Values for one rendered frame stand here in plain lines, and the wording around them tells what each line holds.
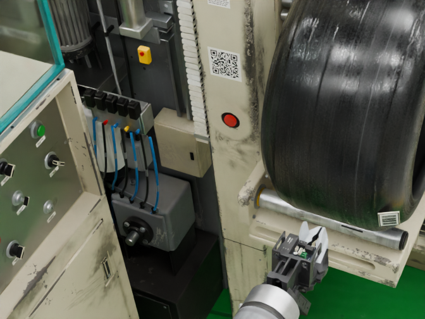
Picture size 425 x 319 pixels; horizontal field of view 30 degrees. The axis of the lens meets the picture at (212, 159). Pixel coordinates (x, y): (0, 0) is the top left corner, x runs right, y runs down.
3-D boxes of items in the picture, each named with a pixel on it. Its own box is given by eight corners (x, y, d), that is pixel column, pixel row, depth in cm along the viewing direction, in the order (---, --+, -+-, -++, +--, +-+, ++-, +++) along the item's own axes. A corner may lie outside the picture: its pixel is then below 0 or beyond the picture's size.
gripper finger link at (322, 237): (339, 214, 143) (320, 247, 137) (337, 237, 147) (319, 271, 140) (323, 209, 144) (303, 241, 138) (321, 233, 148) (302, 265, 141)
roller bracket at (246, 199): (238, 224, 184) (236, 195, 177) (304, 118, 208) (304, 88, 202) (252, 228, 183) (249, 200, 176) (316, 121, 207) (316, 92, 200)
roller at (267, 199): (260, 202, 186) (252, 207, 182) (263, 184, 185) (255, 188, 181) (405, 247, 173) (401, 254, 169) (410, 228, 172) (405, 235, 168)
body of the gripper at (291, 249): (325, 240, 135) (298, 288, 127) (322, 275, 141) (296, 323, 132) (283, 227, 138) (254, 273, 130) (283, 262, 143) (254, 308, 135)
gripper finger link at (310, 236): (323, 209, 144) (303, 241, 138) (321, 233, 148) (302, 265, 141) (307, 204, 145) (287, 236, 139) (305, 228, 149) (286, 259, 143)
